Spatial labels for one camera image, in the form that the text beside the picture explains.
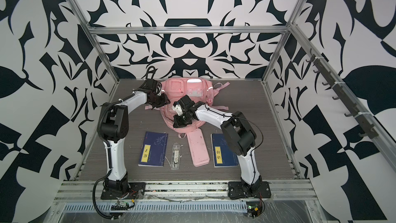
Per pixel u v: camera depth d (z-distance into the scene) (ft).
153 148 2.84
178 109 2.79
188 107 2.40
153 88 2.79
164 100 3.00
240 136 1.69
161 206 2.34
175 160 2.72
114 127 1.86
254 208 2.33
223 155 2.78
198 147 2.82
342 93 1.80
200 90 3.56
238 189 2.44
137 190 2.42
